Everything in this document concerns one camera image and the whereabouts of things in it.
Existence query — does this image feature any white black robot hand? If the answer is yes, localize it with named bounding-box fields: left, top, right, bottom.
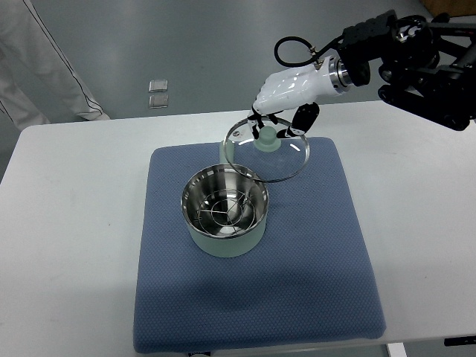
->
left=248, top=57, right=353, bottom=139

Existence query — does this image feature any glass lid with green knob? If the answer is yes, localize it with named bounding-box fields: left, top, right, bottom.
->
left=220, top=117, right=310, bottom=183

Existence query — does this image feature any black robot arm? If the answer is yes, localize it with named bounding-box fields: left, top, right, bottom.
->
left=335, top=10, right=475, bottom=131

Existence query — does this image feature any green pot with steel interior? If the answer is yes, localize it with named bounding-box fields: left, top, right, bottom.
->
left=181, top=143, right=269, bottom=258

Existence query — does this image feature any upper metal floor plate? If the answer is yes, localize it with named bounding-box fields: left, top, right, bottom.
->
left=148, top=80, right=168, bottom=93

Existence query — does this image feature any brown cardboard box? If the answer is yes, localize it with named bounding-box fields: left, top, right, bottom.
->
left=419, top=0, right=476, bottom=17

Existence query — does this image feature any blue textured mat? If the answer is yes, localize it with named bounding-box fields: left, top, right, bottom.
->
left=133, top=138, right=386, bottom=353

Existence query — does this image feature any person in white clothing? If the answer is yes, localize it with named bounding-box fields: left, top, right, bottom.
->
left=1, top=1, right=109, bottom=130

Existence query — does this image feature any black cable on hand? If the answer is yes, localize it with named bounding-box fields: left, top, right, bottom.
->
left=274, top=36, right=343, bottom=70

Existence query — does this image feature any wire steaming rack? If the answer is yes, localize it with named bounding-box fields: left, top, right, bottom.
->
left=196, top=199, right=255, bottom=228

